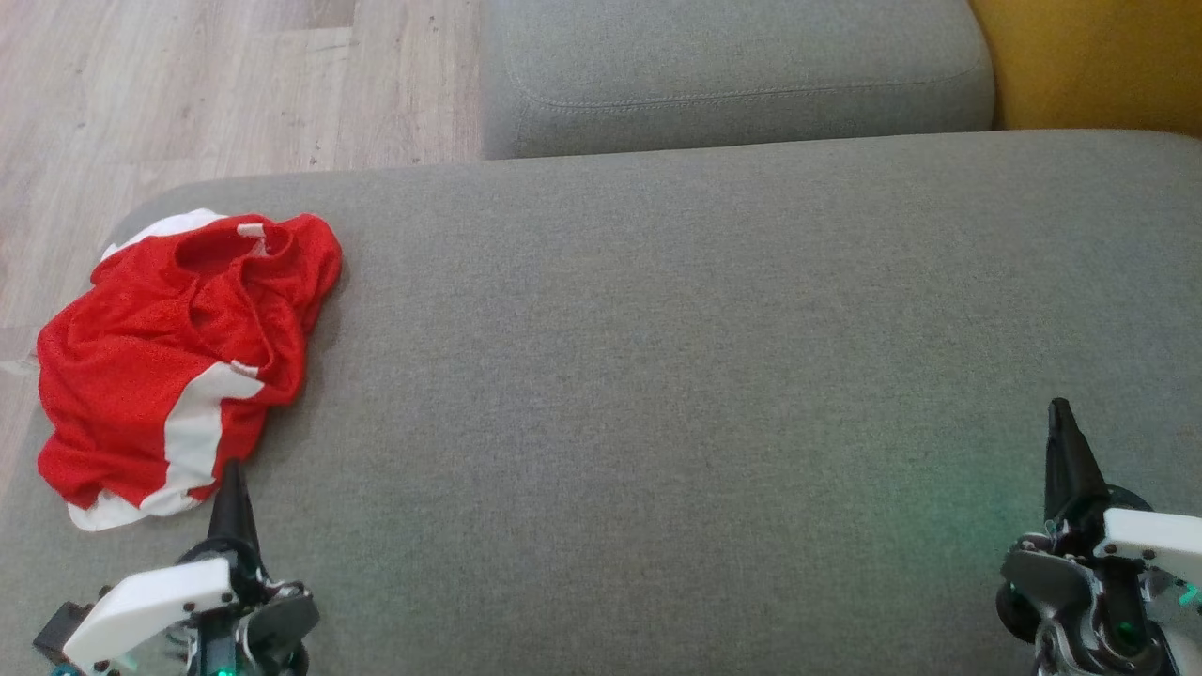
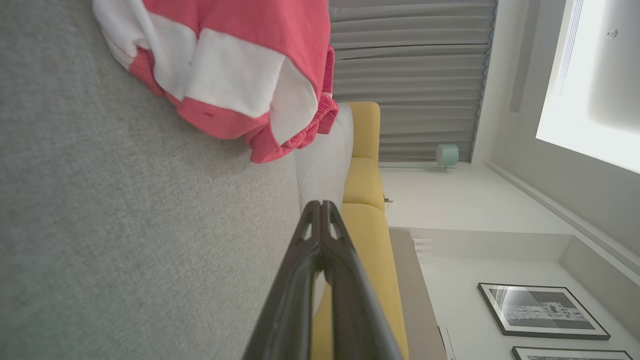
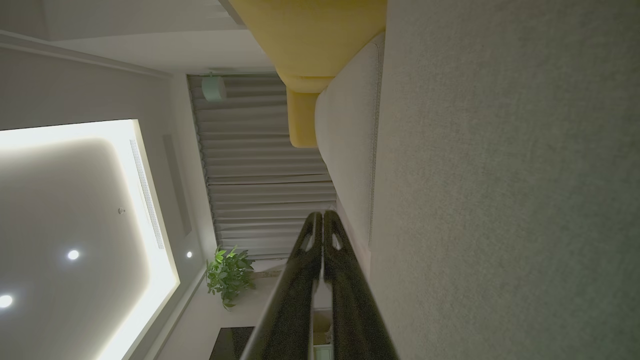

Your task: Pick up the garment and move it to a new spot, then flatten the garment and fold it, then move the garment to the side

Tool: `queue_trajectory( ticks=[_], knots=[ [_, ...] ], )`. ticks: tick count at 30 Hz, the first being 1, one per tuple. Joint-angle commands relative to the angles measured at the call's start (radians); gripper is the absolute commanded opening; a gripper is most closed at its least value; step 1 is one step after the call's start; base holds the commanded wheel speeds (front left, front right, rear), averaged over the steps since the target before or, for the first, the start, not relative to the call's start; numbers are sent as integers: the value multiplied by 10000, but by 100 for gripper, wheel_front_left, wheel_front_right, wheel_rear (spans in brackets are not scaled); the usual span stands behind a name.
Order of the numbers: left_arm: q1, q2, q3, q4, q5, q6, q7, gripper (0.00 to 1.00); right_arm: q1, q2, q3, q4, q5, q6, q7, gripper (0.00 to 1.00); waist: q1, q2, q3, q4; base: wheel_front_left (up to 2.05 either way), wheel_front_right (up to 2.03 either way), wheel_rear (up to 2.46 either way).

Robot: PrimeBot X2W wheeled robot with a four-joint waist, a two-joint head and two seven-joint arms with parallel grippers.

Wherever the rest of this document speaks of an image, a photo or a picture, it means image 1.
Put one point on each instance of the red mesh shorts white trim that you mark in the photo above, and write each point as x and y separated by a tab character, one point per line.
122	376

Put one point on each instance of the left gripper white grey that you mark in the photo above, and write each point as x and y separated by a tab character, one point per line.
150	601

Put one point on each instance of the grey sofa back cushion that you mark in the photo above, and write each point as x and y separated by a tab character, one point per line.
732	66

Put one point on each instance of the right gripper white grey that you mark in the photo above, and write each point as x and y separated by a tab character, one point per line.
1146	563

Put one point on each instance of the mustard yellow upholstered panel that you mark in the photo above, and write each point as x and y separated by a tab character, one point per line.
1099	56

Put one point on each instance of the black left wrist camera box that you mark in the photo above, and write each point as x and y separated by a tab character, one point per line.
58	634

